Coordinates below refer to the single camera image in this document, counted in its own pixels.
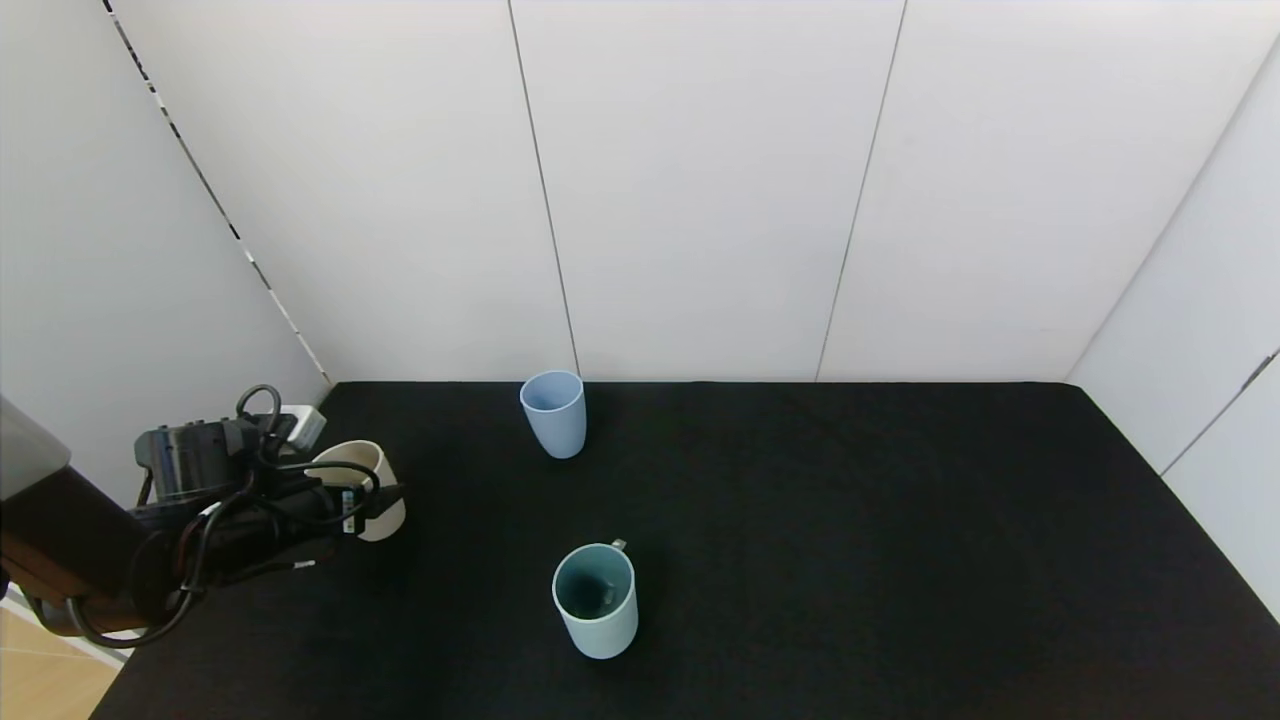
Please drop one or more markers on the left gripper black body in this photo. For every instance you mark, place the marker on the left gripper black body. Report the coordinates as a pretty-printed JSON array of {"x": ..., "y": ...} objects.
[{"x": 350, "y": 511}]

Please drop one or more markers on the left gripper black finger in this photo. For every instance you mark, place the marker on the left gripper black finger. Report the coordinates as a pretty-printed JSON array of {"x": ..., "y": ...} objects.
[{"x": 375, "y": 498}]

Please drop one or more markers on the cream plastic cup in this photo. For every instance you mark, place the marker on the cream plastic cup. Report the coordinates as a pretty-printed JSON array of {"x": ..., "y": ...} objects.
[{"x": 390, "y": 520}]

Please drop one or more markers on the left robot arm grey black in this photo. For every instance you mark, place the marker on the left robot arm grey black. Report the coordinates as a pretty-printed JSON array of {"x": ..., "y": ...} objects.
[{"x": 60, "y": 530}]

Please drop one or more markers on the light blue plastic cup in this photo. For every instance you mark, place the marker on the light blue plastic cup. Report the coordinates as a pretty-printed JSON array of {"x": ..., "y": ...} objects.
[{"x": 555, "y": 420}]

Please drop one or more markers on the teal plastic cup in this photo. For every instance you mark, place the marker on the teal plastic cup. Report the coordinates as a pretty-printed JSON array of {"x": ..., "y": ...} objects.
[{"x": 600, "y": 635}]

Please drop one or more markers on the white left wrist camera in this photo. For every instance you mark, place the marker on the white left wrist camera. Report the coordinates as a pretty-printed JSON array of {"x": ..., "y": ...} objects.
[{"x": 305, "y": 425}]

